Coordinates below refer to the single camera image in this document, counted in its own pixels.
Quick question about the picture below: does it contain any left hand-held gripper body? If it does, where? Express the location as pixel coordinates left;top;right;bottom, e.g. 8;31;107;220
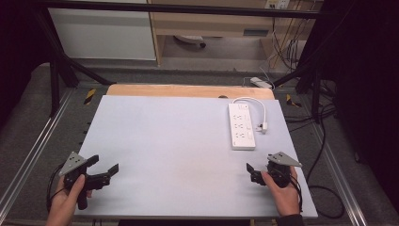
58;151;90;211

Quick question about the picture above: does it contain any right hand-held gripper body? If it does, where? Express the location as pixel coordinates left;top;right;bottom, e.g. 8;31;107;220
266;151;303;189

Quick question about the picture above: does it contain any person's right hand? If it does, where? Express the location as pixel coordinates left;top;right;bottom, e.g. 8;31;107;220
261;165;302;218

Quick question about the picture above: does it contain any person's left hand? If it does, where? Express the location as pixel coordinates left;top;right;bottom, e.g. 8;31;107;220
45;173;94;226

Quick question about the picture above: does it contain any white plug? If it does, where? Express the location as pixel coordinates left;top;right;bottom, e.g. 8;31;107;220
255;121;269;135

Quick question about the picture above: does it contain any white power strip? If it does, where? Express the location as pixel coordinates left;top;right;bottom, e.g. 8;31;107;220
228;103;257;151

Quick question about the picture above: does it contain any white extension socket on floor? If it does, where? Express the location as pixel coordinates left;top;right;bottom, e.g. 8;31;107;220
249;76;274;90

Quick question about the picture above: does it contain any wooden board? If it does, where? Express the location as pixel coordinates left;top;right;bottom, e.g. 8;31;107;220
105;83;276;101

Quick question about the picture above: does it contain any black curtain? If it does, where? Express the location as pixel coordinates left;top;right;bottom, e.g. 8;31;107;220
0;0;53;126
319;0;399;205

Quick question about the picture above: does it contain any white cabinet panel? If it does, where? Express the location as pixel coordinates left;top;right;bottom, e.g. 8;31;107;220
47;7;157;61

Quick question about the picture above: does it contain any office chair base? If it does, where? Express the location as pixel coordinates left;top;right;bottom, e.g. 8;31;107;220
173;34;208;49

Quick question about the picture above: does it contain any light wooden desk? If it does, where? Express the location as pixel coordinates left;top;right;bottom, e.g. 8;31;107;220
147;0;325;68

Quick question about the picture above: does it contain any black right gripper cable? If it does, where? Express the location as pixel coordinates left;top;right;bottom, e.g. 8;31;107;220
289;172;304;214

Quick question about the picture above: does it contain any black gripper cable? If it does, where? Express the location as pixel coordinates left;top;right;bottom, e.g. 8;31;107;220
289;172;304;214
45;163;66;213

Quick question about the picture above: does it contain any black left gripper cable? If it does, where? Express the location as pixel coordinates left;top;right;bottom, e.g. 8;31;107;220
45;163;66;213

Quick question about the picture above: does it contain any aluminium rail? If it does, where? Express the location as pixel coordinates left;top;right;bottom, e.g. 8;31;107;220
0;89;75;215
312;123;369;226

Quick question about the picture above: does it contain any black floor cable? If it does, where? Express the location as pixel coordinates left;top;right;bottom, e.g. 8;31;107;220
283;100;346;220

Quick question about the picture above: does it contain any white power strip cable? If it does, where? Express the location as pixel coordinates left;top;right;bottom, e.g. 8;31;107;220
231;96;267;125

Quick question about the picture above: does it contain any black metal frame stand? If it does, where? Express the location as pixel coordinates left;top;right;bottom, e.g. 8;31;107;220
32;8;117;118
272;18;333;124

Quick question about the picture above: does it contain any bundle of hanging cables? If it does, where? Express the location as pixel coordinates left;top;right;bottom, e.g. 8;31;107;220
270;12;311;71

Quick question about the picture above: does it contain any white wall socket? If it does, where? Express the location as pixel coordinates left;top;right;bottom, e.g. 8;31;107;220
264;0;292;10

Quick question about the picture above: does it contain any black metal frame bar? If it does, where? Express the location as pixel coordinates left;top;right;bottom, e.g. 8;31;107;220
31;0;333;20

